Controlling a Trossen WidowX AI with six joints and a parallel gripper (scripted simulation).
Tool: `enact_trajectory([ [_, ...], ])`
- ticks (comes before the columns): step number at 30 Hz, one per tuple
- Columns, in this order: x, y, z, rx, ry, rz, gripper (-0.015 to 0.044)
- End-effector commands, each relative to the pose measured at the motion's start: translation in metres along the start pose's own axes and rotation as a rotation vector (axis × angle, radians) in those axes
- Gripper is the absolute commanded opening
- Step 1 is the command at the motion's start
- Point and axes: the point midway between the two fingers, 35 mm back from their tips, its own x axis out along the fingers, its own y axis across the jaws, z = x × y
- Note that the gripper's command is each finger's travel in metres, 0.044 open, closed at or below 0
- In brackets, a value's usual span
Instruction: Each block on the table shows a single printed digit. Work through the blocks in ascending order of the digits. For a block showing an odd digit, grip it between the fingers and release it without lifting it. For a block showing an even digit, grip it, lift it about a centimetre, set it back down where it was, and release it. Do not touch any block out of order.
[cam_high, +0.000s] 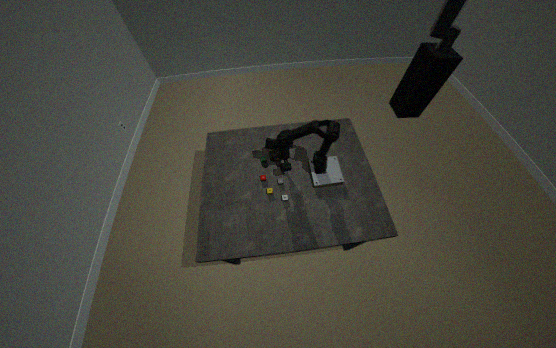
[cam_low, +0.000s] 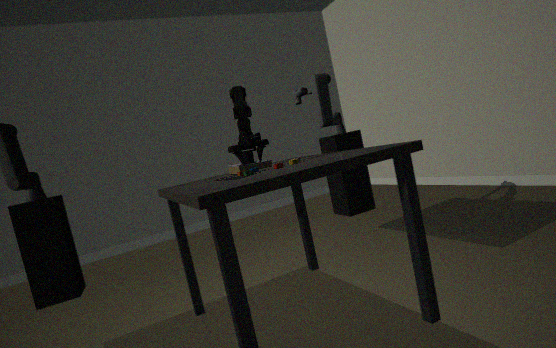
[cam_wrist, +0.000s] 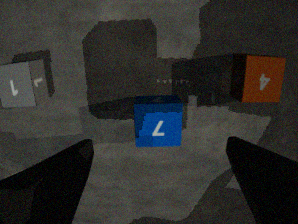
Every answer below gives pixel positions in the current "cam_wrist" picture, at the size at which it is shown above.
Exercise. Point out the orange block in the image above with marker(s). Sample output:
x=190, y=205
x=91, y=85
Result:
x=257, y=78

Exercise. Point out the blue block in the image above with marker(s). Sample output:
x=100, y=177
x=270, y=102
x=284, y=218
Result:
x=158, y=121

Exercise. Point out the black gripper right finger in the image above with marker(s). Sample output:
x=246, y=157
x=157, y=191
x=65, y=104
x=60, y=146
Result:
x=268, y=181

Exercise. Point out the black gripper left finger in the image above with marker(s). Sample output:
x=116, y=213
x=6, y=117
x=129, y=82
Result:
x=48, y=192

